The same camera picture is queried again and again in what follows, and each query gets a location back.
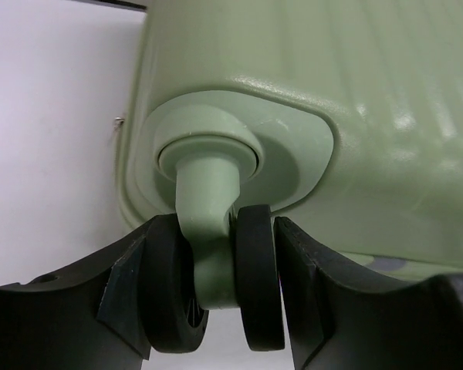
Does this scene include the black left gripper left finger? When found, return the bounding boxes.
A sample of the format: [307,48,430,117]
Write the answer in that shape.
[0,214,177,369]

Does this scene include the green hard-shell suitcase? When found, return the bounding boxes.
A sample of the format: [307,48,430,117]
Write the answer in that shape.
[115,1,463,353]

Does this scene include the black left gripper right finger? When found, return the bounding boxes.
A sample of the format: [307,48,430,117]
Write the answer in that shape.
[275,217,463,369]

